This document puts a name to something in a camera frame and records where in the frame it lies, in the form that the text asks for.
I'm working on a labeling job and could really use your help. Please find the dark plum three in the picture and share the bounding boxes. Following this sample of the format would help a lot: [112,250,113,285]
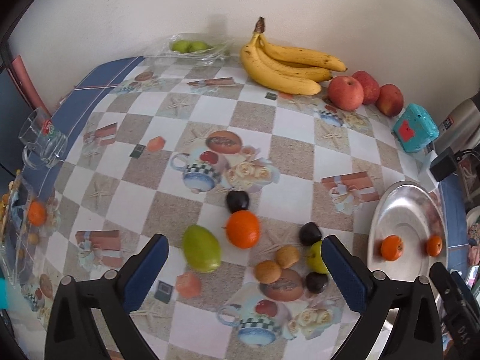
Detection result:
[304,271,329,294]

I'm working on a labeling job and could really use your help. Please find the orange tangerine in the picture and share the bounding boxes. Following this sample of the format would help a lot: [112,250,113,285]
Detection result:
[380,235,404,262]
[224,211,260,250]
[425,235,443,258]

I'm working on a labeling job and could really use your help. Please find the green mango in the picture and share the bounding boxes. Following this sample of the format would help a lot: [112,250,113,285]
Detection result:
[182,225,221,273]

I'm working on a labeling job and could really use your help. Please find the dark plum two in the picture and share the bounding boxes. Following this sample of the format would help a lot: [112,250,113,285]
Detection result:
[298,222,323,246]

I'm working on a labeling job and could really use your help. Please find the brown round fruit two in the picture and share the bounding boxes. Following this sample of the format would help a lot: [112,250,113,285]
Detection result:
[275,245,300,269]

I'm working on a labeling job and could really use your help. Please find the brown round fruit one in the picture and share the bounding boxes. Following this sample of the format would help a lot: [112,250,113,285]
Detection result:
[255,260,282,284]

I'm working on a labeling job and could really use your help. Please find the dark plum one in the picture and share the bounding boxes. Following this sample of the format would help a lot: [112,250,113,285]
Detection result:
[225,190,250,214]

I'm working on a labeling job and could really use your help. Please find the clear bag green fruits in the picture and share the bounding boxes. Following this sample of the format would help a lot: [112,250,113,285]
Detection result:
[143,33,233,65]

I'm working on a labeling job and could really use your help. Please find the large steel bowl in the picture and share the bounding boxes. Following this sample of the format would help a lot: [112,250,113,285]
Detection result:
[366,181,448,281]

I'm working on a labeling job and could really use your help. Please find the orange in plastic tray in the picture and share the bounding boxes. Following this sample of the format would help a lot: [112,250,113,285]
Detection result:
[28,200,47,227]

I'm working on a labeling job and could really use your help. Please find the clear plastic fruit tray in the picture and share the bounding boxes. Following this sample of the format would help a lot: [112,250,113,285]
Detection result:
[1,170,47,286]

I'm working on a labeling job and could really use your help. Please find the checkered printed tablecloth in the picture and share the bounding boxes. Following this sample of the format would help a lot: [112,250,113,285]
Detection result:
[6,35,466,360]

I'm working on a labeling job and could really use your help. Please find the black power adapter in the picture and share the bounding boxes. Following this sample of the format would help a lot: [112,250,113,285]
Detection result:
[430,147,458,182]

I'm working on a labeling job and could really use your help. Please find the clear glass mug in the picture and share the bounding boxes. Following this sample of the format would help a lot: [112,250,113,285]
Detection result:
[19,107,68,169]

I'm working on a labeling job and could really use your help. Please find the steel thermos flask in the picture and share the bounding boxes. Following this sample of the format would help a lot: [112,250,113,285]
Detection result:
[433,93,480,154]

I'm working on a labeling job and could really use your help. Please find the red apple right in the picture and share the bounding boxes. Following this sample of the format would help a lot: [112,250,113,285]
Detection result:
[375,84,404,117]

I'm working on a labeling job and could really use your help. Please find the pale red apple front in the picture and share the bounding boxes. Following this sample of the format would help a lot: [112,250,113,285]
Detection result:
[327,76,364,111]

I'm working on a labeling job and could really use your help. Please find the red apple middle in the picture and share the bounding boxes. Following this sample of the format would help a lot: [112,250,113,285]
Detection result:
[352,71,380,105]

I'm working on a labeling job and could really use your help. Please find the yellow banana bunch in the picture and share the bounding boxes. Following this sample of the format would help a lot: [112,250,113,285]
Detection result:
[240,17,347,96]

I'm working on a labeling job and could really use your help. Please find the teal toy camera box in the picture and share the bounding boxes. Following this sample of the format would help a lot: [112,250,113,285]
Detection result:
[393,104,439,153]

